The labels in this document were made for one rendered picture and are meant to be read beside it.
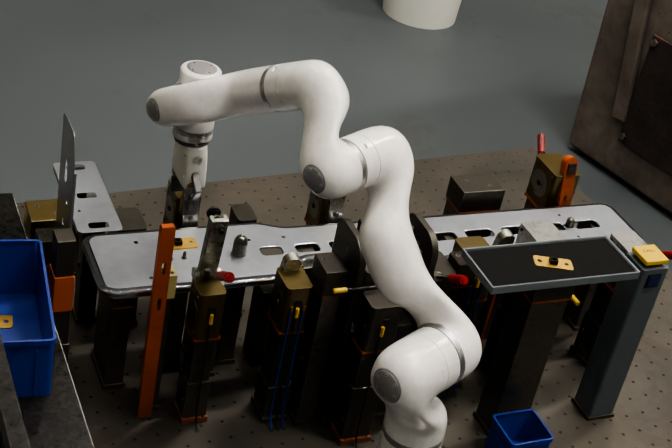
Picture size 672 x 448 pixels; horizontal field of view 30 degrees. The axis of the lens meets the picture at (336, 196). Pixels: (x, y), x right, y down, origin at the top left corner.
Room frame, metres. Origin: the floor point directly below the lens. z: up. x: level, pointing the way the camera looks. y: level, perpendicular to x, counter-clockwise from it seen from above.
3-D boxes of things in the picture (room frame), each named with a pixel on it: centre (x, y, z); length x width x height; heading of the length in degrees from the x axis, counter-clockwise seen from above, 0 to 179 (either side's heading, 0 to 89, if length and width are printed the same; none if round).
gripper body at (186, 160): (2.26, 0.32, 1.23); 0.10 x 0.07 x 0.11; 28
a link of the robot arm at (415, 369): (1.80, -0.21, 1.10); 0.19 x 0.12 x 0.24; 142
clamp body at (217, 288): (2.05, 0.21, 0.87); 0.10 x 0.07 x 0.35; 28
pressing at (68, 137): (2.10, 0.53, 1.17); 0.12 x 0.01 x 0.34; 28
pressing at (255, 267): (2.45, -0.13, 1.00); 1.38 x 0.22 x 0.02; 118
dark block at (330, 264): (2.14, -0.02, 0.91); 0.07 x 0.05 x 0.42; 28
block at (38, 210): (2.20, 0.60, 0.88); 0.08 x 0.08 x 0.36; 28
